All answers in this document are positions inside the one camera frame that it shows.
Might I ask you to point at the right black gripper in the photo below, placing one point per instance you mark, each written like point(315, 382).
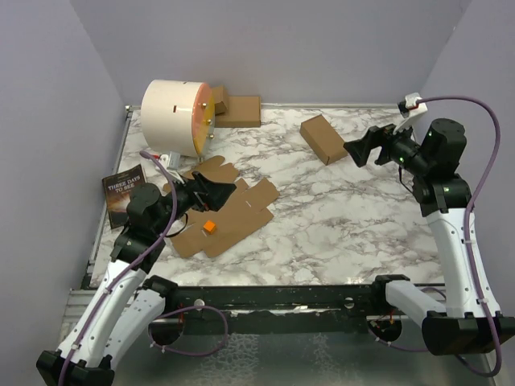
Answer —
point(376, 136)

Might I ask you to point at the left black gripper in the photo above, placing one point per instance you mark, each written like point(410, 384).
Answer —
point(205, 193)

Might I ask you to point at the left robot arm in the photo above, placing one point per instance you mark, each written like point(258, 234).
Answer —
point(120, 281)

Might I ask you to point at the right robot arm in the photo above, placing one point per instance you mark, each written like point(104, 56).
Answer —
point(470, 321)

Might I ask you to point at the folded brown cardboard box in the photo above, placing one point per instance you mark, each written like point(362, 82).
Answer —
point(323, 139)

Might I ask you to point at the large flat cardboard box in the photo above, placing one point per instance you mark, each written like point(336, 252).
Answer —
point(243, 112)

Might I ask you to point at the small cardboard box at back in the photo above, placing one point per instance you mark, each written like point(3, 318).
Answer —
point(221, 99)

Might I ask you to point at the small orange cube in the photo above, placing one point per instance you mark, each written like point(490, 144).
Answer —
point(209, 227)

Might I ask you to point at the round white drawer cabinet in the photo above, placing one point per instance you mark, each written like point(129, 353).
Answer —
point(177, 116)

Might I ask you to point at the dark book three days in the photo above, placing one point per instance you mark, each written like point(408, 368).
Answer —
point(117, 190)

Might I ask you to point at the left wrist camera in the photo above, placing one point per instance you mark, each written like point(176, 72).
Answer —
point(170, 161)

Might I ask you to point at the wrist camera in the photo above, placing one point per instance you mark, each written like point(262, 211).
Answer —
point(411, 109)
point(170, 161)

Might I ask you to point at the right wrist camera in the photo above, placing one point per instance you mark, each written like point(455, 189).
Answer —
point(411, 109)

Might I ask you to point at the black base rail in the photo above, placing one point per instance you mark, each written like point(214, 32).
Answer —
point(167, 310)

